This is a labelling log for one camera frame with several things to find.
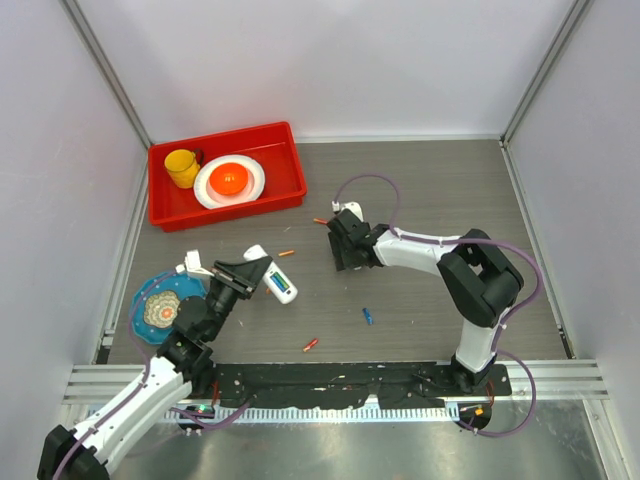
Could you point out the white paper plate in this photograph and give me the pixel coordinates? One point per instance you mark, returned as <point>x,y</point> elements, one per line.
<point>210,200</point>

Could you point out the white slotted cable duct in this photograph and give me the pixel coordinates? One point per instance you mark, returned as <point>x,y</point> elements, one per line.
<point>369,413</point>

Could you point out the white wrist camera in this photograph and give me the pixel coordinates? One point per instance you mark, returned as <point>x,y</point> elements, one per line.
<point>353,207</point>
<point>192,267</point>

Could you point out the yellow mug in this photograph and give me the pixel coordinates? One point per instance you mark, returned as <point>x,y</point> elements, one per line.
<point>183,166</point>

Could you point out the orange bowl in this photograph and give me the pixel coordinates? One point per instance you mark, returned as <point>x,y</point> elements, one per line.
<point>229,179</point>

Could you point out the blue battery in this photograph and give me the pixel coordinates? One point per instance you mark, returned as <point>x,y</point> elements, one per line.
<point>279,282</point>
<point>368,317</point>

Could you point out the green battery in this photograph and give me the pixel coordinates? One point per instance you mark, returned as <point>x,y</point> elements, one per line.
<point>291,289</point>

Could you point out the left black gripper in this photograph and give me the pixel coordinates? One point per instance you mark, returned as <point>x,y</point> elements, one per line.
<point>247,273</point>

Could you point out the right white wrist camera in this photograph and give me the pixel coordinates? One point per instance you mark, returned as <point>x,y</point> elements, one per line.
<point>353,207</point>

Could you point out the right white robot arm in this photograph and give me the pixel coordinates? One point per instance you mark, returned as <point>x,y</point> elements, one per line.
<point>482,282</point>

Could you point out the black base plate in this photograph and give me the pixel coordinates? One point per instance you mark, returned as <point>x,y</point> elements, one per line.
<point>338,386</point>

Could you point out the red orange battery lower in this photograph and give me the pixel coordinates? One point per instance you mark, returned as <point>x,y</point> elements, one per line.
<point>310,345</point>

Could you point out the blue patterned plate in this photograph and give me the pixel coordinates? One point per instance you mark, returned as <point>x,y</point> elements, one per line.
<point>154,306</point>

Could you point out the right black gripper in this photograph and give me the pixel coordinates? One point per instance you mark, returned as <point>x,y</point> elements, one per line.
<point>341,259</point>

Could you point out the white remote control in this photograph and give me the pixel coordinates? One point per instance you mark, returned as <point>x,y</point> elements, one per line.
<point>256,252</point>

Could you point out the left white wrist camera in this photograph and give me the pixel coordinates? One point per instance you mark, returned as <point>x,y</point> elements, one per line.
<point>192,267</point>

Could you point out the red plastic bin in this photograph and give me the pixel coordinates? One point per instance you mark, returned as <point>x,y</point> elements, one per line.
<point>271,145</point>

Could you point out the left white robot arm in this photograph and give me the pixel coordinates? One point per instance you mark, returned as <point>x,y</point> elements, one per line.
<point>182,365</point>

